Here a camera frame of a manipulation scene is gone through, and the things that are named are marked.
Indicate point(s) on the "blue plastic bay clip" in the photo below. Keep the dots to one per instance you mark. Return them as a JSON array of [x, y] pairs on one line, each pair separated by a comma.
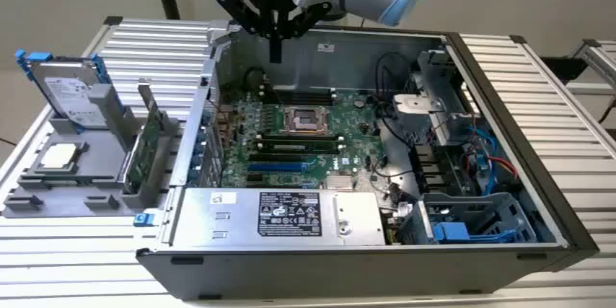
[[451, 233]]

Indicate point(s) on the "blue expansion slot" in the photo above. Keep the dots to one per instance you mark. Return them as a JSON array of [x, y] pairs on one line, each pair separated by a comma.
[[279, 167]]

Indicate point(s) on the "silver CPU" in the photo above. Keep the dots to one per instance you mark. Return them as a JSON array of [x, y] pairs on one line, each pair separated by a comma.
[[58, 156]]

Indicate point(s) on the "green and black GPU card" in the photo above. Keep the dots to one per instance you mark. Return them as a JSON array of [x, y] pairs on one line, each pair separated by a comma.
[[144, 149]]

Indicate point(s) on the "black RAM slot bank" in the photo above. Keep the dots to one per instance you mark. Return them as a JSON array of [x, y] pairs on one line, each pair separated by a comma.
[[303, 96], [298, 137]]

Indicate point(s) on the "hard disk in blue carrier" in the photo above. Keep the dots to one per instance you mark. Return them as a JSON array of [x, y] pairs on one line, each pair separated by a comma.
[[72, 95]]

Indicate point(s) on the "blue case latch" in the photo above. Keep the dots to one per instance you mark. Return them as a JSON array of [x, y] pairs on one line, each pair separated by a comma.
[[143, 219]]

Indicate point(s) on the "CPU socket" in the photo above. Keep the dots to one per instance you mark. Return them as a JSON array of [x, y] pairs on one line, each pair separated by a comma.
[[306, 118]]

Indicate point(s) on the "green motherboard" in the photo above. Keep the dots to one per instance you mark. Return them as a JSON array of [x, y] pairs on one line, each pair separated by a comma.
[[356, 131]]

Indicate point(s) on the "metal drive cage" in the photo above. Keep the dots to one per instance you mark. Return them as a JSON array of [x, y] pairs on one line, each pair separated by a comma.
[[434, 106]]

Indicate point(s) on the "silver power supply unit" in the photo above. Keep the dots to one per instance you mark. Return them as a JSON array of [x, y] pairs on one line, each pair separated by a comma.
[[240, 221]]

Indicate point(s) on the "open grey PC case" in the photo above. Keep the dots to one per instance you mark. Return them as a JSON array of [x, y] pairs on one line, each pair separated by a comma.
[[336, 272]]

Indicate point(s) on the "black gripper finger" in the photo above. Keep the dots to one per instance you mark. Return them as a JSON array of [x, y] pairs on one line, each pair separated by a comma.
[[243, 16], [303, 23]]

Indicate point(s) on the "grey parts rack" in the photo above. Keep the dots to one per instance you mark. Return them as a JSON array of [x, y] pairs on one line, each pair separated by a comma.
[[102, 158]]

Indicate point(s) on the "green RAM stick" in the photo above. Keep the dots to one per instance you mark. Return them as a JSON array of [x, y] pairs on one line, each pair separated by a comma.
[[288, 147], [72, 179]]

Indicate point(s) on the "black expansion slot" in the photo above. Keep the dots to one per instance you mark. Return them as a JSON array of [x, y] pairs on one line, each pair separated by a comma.
[[279, 157]]

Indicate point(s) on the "silver chipset heatsink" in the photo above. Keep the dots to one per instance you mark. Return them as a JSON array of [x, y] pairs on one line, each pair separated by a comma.
[[340, 183]]

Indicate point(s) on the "aluminium slat side table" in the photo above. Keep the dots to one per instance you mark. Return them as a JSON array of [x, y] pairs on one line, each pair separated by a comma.
[[594, 66]]

